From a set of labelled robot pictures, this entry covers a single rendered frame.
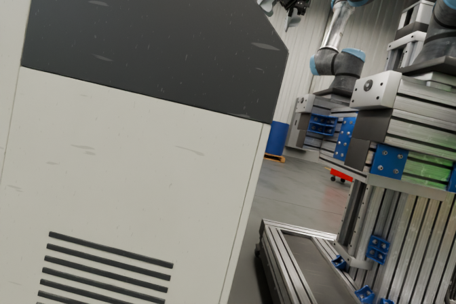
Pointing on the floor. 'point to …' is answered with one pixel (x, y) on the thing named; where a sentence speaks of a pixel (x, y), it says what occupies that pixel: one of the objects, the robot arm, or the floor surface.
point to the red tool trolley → (340, 176)
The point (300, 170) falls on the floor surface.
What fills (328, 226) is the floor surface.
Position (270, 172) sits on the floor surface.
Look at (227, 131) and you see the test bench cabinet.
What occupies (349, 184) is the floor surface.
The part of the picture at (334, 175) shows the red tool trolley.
